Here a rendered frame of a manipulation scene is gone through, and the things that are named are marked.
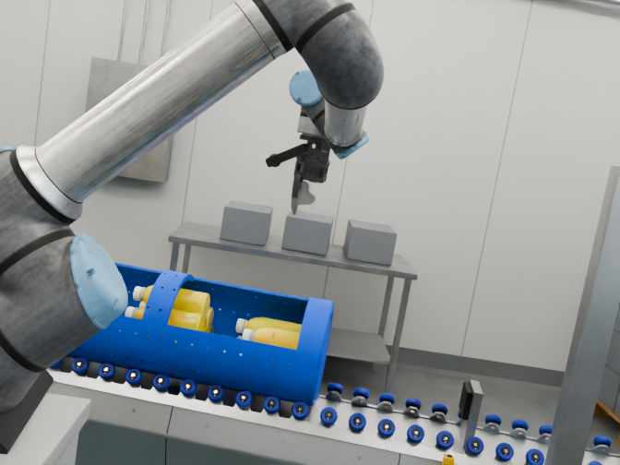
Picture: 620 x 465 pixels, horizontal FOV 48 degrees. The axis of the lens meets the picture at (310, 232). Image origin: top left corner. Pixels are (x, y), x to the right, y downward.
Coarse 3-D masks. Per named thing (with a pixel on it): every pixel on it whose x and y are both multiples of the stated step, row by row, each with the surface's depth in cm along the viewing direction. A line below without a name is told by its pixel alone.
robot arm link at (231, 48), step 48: (240, 0) 110; (288, 0) 107; (336, 0) 108; (192, 48) 109; (240, 48) 108; (288, 48) 112; (144, 96) 109; (192, 96) 110; (48, 144) 112; (96, 144) 110; (144, 144) 112; (0, 192) 109; (48, 192) 110; (0, 240) 108
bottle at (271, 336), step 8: (264, 328) 182; (272, 328) 182; (256, 336) 181; (264, 336) 180; (272, 336) 180; (280, 336) 180; (288, 336) 180; (296, 336) 180; (272, 344) 179; (280, 344) 179; (288, 344) 179; (296, 344) 179
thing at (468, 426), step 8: (464, 384) 186; (472, 384) 185; (464, 392) 183; (472, 392) 180; (480, 392) 179; (464, 400) 181; (472, 400) 179; (480, 400) 179; (464, 408) 180; (472, 408) 179; (480, 408) 179; (464, 416) 180; (472, 416) 179; (464, 424) 184; (472, 424) 180; (464, 432) 182; (472, 432) 180; (464, 440) 180
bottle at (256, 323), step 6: (252, 318) 193; (258, 318) 193; (264, 318) 193; (270, 318) 193; (246, 324) 193; (252, 324) 192; (258, 324) 191; (264, 324) 191; (270, 324) 191; (276, 324) 191; (282, 324) 191; (288, 324) 192; (294, 324) 192; (300, 324) 193; (294, 330) 190; (300, 330) 190
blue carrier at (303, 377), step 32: (128, 288) 205; (160, 288) 181; (192, 288) 200; (224, 288) 197; (128, 320) 178; (160, 320) 177; (224, 320) 203; (288, 320) 201; (320, 320) 177; (96, 352) 182; (128, 352) 180; (160, 352) 178; (192, 352) 177; (224, 352) 175; (256, 352) 174; (288, 352) 174; (320, 352) 173; (224, 384) 181; (256, 384) 178; (288, 384) 176; (320, 384) 195
